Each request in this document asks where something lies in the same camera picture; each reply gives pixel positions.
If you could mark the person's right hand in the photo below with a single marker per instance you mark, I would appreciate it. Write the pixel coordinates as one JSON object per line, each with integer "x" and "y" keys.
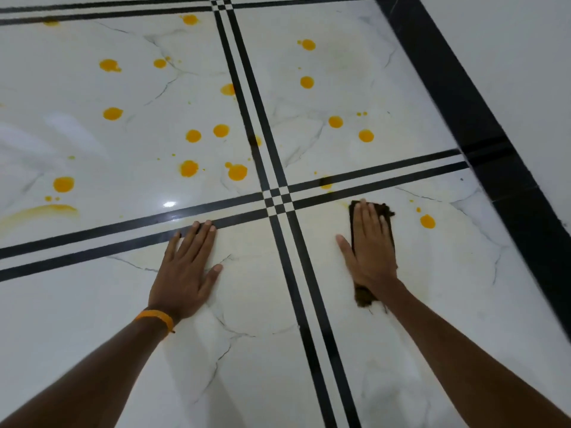
{"x": 372, "y": 258}

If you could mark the person's left hand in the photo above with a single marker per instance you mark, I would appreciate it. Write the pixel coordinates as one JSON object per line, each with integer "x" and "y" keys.
{"x": 180, "y": 285}

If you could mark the person's left thumb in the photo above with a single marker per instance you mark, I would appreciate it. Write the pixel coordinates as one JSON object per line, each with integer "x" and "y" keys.
{"x": 210, "y": 278}

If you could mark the person's right little finger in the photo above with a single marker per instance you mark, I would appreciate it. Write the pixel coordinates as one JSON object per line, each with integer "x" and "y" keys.
{"x": 385, "y": 231}

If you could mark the person's right middle finger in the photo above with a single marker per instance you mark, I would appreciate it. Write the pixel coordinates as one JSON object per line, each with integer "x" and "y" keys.
{"x": 366, "y": 222}

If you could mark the person's left little finger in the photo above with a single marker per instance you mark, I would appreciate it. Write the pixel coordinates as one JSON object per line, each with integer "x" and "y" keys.
{"x": 171, "y": 247}

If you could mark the person's left middle finger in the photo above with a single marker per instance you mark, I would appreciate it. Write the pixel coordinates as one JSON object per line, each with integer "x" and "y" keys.
{"x": 192, "y": 240}

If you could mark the person's right thumb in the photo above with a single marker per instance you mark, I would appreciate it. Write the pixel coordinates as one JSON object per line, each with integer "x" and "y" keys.
{"x": 347, "y": 254}

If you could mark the brown cleaning cloth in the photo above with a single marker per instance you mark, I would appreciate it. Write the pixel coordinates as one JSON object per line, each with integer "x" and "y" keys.
{"x": 390, "y": 225}

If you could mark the person's right forearm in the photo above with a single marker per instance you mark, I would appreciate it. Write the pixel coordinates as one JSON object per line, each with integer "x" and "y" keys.
{"x": 459, "y": 369}

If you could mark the person's left forearm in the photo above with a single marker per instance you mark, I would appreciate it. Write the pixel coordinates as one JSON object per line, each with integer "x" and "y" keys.
{"x": 89, "y": 383}

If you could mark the orange wristband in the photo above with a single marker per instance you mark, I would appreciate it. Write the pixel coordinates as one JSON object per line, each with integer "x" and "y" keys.
{"x": 156, "y": 316}

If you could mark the scattered yellow liquid spots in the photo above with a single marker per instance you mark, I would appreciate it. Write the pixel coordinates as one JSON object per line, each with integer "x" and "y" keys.
{"x": 237, "y": 172}

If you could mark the long yellow liquid smear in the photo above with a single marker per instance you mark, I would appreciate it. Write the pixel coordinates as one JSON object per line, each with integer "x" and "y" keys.
{"x": 40, "y": 211}

